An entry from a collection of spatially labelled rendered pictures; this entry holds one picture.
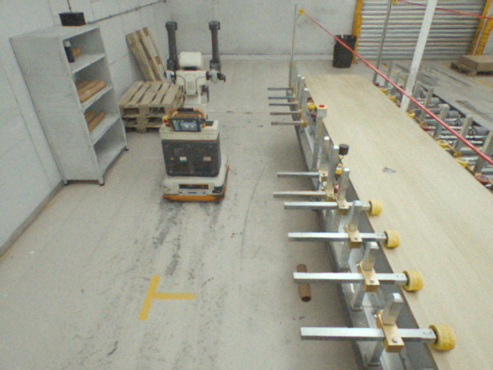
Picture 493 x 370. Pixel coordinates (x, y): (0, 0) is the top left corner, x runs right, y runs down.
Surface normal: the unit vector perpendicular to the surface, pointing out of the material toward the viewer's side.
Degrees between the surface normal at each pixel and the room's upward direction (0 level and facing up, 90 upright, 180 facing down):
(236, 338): 0
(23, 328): 0
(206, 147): 90
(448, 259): 0
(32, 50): 90
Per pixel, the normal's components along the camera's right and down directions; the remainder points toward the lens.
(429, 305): 0.00, -0.83
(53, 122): -0.02, 0.55
